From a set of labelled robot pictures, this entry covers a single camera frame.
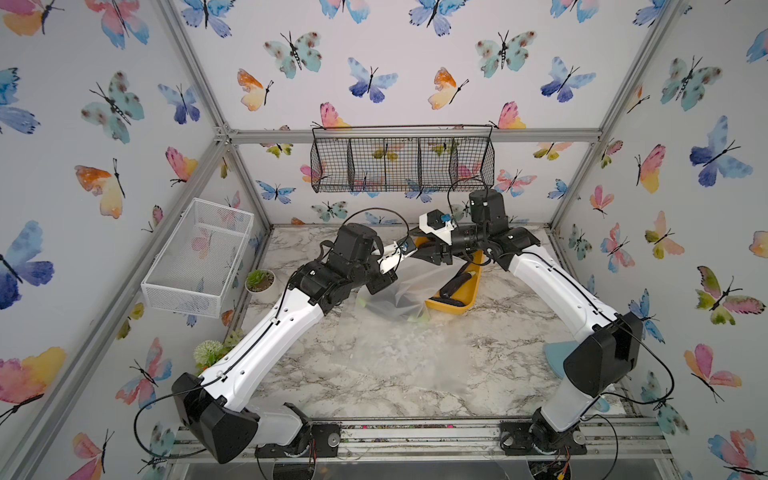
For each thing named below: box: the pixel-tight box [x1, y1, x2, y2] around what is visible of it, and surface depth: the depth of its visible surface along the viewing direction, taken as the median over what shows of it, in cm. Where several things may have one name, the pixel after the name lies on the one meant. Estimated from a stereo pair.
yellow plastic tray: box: [425, 250, 484, 315], surface depth 101 cm
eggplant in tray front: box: [429, 282, 465, 305], surface depth 100 cm
